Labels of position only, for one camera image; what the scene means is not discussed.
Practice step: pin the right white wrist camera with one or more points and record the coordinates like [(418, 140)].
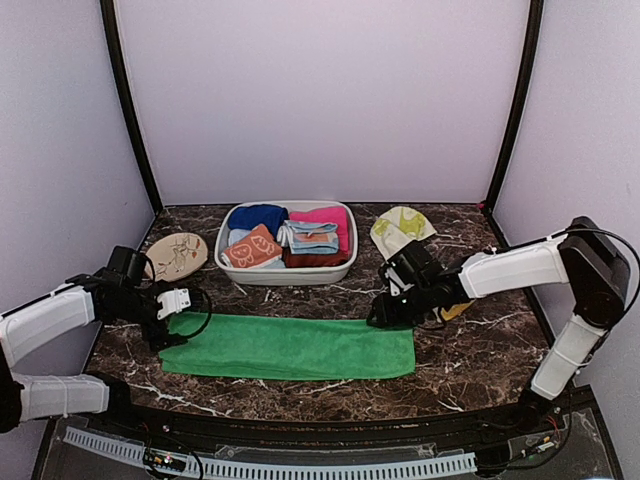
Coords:
[(395, 285)]

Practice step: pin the light blue towel underneath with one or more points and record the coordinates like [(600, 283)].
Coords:
[(237, 235)]

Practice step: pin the blue rolled towel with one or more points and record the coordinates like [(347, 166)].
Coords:
[(249, 217)]

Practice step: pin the green microfiber towel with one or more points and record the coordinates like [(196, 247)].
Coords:
[(293, 349)]

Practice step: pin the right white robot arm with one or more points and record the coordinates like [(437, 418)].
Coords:
[(595, 271)]

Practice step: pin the pink rolled towel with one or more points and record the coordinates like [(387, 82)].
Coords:
[(336, 215)]

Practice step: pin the orange cartoon rolled towel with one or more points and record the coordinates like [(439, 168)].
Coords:
[(257, 250)]

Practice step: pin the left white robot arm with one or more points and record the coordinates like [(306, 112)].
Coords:
[(37, 383)]

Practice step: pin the right black frame post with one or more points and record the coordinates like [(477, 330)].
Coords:
[(518, 103)]

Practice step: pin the black frame post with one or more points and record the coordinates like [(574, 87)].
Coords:
[(518, 103), (126, 101)]

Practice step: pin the small circuit board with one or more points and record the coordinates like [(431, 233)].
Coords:
[(161, 461)]

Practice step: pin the light blue striped towel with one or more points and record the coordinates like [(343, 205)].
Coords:
[(308, 238)]

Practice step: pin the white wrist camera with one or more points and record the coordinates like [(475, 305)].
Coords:
[(395, 285), (172, 302)]

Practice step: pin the dark red rolled towel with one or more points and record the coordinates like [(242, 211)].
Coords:
[(292, 260)]

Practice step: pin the cream yellow-green patterned towel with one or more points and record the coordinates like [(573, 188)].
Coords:
[(393, 230)]

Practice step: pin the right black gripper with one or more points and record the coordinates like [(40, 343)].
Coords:
[(386, 314)]

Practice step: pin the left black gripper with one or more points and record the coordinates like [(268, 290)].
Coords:
[(164, 342)]

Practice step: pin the left black frame post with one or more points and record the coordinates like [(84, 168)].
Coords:
[(126, 101)]

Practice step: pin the white slotted cable duct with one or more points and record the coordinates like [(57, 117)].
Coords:
[(239, 463)]

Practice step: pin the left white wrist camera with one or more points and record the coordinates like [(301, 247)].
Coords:
[(172, 302)]

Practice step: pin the white plastic basin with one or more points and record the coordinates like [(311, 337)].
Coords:
[(289, 276)]

